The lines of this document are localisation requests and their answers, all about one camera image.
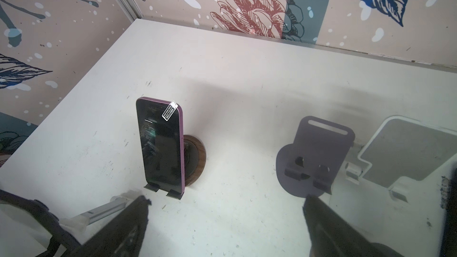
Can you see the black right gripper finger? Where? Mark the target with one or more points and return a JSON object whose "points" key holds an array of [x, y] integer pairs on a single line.
{"points": [[332, 236]]}

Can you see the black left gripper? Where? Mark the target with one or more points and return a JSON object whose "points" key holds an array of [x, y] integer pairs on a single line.
{"points": [[123, 236]]}

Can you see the black phone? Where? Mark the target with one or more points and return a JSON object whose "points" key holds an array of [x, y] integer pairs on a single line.
{"points": [[449, 239], [158, 117]]}

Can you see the white right phone stand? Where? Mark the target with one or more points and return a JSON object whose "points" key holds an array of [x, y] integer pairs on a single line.
{"points": [[402, 147]]}

